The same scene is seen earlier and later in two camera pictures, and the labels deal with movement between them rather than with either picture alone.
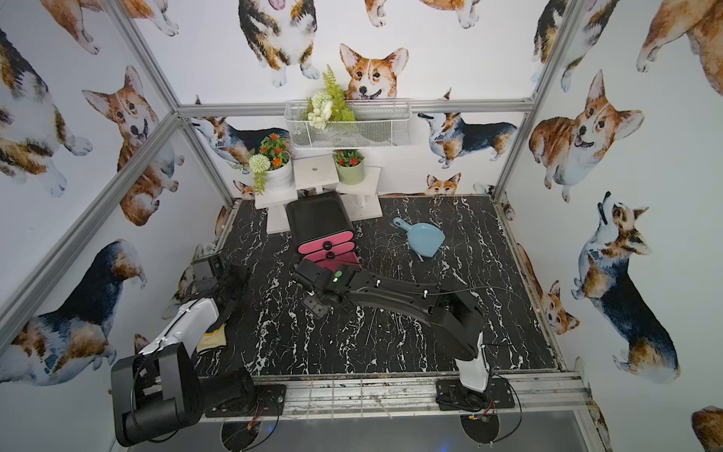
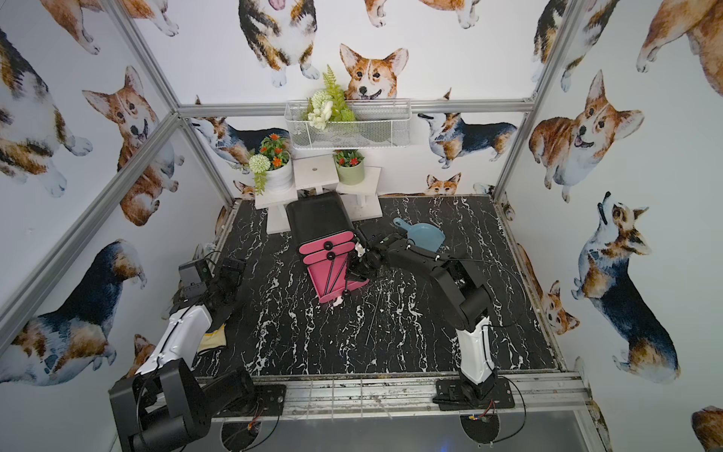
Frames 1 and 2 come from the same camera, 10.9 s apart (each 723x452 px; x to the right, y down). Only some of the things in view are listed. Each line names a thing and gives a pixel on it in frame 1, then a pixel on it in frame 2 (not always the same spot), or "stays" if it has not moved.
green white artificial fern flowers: [327, 104] stays
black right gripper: [315, 309] -> [355, 273]
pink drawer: [322, 255] stays
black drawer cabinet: [322, 227] stays
